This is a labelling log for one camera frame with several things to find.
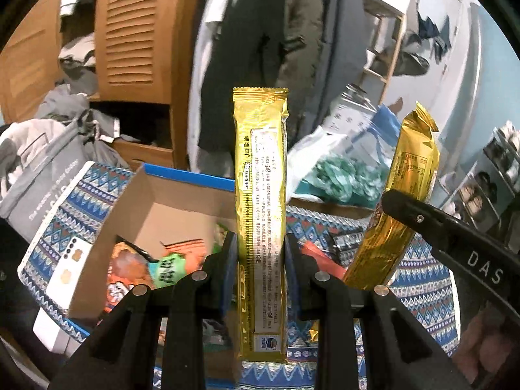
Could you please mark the wooden wardrobe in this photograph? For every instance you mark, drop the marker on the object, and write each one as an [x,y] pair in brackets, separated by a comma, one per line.
[36,48]

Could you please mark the olive coat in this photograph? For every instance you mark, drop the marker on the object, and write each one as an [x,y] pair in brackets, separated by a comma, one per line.
[302,28]

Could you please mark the grey clothes pile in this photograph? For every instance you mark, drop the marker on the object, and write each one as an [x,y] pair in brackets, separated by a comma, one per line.
[73,109]

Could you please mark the black coat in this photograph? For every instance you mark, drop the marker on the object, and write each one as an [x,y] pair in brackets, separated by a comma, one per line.
[243,48]

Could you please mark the green peanut snack packet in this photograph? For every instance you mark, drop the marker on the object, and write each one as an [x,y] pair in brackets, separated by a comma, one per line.
[168,270]

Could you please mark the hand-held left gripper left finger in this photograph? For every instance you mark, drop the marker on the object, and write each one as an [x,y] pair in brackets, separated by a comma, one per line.
[229,276]

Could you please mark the blue plastic bag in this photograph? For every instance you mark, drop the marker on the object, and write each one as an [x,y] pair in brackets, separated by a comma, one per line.
[380,134]

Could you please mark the white phone box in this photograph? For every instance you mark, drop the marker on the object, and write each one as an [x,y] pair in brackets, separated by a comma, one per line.
[67,276]

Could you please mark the wooden shelf rack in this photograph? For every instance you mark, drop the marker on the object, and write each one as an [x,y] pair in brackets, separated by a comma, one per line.
[390,20]

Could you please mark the grey blue coat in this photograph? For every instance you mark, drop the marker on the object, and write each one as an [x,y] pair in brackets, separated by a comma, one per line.
[337,48]

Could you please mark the shoe rack with shoes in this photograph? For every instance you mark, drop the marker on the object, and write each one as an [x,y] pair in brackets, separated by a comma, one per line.
[483,174]

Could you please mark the black printed snack packet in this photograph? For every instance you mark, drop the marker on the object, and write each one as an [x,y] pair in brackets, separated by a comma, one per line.
[347,245]

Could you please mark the dark hanging clothes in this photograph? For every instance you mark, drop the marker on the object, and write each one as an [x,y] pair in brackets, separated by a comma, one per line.
[426,44]

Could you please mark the white shirt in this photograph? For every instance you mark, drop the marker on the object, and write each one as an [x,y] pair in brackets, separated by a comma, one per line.
[201,101]

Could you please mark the dark brown orange snack packet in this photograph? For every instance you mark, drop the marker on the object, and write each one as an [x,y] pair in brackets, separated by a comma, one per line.
[128,268]

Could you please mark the white door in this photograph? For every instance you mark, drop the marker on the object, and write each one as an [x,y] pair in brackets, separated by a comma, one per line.
[455,89]

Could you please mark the clear plastic bag green contents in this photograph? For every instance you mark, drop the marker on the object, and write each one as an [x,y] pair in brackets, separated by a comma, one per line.
[349,180]

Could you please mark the gold long snack packet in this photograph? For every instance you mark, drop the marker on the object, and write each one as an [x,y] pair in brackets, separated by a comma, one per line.
[262,178]
[400,195]

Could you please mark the louvered wooden wardrobe door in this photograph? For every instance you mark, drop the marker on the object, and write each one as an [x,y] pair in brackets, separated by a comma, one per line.
[146,32]

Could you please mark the orange red snack packet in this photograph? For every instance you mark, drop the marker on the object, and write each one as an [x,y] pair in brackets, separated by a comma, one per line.
[325,262]

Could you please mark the flat cardboard tray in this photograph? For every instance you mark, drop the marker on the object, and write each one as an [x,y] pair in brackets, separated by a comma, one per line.
[325,207]

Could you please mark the white plastic bag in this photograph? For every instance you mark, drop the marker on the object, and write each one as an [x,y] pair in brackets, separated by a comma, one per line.
[317,150]

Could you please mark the blue patterned cloth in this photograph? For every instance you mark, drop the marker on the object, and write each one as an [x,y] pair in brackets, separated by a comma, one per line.
[69,207]

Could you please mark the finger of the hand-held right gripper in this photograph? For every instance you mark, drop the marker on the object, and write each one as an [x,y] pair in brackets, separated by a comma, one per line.
[410,211]

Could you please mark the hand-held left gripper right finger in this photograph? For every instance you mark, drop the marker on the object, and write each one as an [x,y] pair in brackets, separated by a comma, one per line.
[293,276]

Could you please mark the grey printed bag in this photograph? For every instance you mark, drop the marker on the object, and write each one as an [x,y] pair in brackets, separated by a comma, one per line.
[40,178]

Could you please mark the blue cardboard box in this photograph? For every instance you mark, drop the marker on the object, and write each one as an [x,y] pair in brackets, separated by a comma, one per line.
[162,211]

